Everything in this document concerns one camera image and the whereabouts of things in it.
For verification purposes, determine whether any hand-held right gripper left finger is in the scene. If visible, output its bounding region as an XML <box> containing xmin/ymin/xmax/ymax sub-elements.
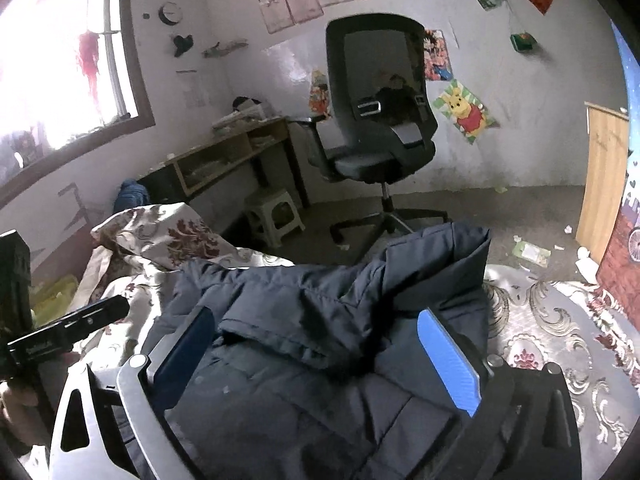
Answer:
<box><xmin>47</xmin><ymin>305</ymin><xmax>216</xmax><ymax>480</ymax></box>

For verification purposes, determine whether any yellow bear poster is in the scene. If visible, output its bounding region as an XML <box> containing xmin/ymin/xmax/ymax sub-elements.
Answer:
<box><xmin>432</xmin><ymin>80</ymin><xmax>496</xmax><ymax>145</ymax></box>

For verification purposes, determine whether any dark blue cloth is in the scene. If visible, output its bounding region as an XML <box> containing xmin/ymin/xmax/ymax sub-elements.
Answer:
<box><xmin>112</xmin><ymin>180</ymin><xmax>151</xmax><ymax>216</ymax></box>

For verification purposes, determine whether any green packet litter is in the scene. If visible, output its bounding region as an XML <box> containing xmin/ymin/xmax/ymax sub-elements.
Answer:
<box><xmin>512</xmin><ymin>240</ymin><xmax>551</xmax><ymax>267</ymax></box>

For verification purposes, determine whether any black mesh office chair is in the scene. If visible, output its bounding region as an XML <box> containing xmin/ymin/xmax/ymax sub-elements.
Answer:
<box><xmin>290</xmin><ymin>13</ymin><xmax>451</xmax><ymax>253</ymax></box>

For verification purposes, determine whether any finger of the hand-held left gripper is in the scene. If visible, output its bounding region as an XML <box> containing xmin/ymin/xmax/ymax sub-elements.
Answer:
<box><xmin>7</xmin><ymin>294</ymin><xmax>130</xmax><ymax>366</ymax></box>

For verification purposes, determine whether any yellow-green cloth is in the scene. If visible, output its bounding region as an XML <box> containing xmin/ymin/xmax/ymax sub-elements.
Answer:
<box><xmin>30</xmin><ymin>277</ymin><xmax>78</xmax><ymax>326</ymax></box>

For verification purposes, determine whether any floral bed blanket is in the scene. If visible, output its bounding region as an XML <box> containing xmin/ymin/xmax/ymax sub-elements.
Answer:
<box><xmin>30</xmin><ymin>203</ymin><xmax>640</xmax><ymax>480</ymax></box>

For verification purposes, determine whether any window with brown frame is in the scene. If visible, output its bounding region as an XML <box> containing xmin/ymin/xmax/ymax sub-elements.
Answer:
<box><xmin>0</xmin><ymin>0</ymin><xmax>156</xmax><ymax>206</ymax></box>

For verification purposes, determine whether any person's left hand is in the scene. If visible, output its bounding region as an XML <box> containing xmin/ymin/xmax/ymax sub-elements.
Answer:
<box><xmin>0</xmin><ymin>352</ymin><xmax>83</xmax><ymax>441</ymax></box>

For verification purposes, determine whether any wooden desk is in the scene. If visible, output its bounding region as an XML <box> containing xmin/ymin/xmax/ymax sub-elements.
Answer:
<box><xmin>137</xmin><ymin>117</ymin><xmax>311</xmax><ymax>241</ymax></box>

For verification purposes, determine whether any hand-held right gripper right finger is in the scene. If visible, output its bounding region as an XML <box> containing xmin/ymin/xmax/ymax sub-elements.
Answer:
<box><xmin>417</xmin><ymin>308</ymin><xmax>583</xmax><ymax>480</ymax></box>

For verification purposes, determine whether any colourful cartoon sticker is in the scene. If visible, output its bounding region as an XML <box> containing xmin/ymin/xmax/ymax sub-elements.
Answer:
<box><xmin>308</xmin><ymin>69</ymin><xmax>333</xmax><ymax>120</ymax></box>

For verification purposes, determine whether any dark navy padded jacket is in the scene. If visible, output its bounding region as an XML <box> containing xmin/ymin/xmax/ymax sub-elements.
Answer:
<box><xmin>127</xmin><ymin>222</ymin><xmax>493</xmax><ymax>480</ymax></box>

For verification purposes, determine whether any blue starry printed curtain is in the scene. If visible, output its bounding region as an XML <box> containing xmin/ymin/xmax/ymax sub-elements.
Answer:
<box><xmin>595</xmin><ymin>20</ymin><xmax>640</xmax><ymax>321</ymax></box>

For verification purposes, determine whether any cartoon figures poster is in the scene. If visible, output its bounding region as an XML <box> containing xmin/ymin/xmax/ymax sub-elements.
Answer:
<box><xmin>424</xmin><ymin>30</ymin><xmax>453</xmax><ymax>82</ymax></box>

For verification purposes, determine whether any small plastic stool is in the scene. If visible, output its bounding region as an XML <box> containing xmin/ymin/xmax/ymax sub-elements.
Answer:
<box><xmin>244</xmin><ymin>189</ymin><xmax>306</xmax><ymax>248</ymax></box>

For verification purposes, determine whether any clutter pile on desk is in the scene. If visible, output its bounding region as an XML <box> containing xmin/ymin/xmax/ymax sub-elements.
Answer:
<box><xmin>212</xmin><ymin>96</ymin><xmax>273</xmax><ymax>133</ymax></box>

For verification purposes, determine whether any red hanging ornament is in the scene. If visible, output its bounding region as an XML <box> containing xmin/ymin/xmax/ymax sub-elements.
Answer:
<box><xmin>77</xmin><ymin>30</ymin><xmax>103</xmax><ymax>96</ymax></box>

